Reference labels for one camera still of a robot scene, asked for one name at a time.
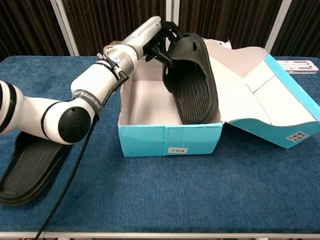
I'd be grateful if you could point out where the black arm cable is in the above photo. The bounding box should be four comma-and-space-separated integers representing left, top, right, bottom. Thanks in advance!
33, 71, 130, 240

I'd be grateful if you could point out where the white partition frame post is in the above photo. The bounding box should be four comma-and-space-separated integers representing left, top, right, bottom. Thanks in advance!
264, 0, 293, 55
166, 0, 180, 26
49, 0, 80, 57

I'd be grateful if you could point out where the dark pleated partition panel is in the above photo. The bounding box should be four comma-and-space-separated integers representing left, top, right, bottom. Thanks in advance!
0, 0, 71, 60
62, 0, 168, 56
178, 0, 284, 50
271, 0, 320, 61

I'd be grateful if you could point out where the white folding laptop stand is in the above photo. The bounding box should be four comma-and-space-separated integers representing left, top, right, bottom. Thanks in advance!
276, 59, 320, 75

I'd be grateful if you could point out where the black rubber slipper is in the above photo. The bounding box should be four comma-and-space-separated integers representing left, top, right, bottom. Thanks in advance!
161, 32, 220, 125
0, 129, 74, 206

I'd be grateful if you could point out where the teal white shoe box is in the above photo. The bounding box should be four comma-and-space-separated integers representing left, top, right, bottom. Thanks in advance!
117, 37, 320, 158

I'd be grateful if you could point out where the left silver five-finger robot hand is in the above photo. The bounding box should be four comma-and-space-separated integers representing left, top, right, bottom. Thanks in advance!
121, 15, 187, 66

